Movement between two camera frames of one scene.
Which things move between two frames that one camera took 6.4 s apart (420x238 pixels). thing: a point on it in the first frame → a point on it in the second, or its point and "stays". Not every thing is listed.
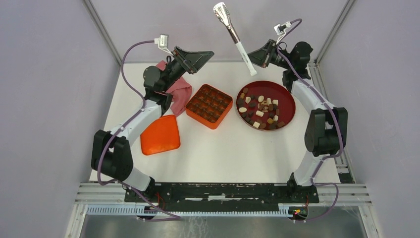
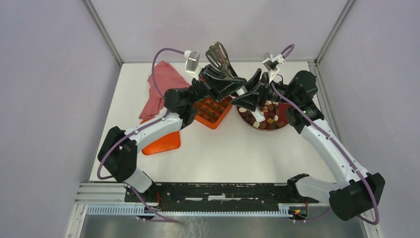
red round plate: [265, 105] stays
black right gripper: [260, 57] → [251, 98]
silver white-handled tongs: [221, 11] → [218, 54]
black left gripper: [198, 59] → [222, 83]
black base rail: [223, 197] stays
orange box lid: [161, 136] stays
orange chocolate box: [209, 106] stays
